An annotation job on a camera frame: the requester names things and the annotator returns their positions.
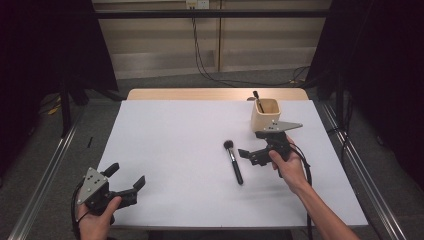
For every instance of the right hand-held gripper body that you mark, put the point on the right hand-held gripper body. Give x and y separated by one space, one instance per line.
278 141

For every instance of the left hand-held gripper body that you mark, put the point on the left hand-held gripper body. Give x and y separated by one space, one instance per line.
95 190

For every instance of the beige square cup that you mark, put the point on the beige square cup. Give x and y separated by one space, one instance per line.
263 119

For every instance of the black powder makeup brush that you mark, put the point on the black powder makeup brush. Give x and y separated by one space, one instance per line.
233 162

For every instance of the thin black makeup brush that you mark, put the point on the thin black makeup brush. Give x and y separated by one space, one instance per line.
257 98

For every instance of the person's right hand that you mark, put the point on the person's right hand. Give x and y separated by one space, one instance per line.
290 170

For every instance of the person's left hand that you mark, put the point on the person's left hand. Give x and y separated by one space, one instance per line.
98 225

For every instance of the white table mat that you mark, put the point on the white table mat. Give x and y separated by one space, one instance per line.
173 153

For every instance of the black metal stand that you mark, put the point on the black metal stand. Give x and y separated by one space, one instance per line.
340 103
65 110

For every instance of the black curtain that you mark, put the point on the black curtain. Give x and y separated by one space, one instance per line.
376 66
40 50

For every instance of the black horizontal bar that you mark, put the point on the black horizontal bar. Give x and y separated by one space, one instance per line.
206 13

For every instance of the metal floor rail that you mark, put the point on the metal floor rail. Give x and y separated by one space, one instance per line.
43 186
366 180

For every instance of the white wall outlet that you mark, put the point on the white wall outlet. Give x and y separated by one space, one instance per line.
197 3

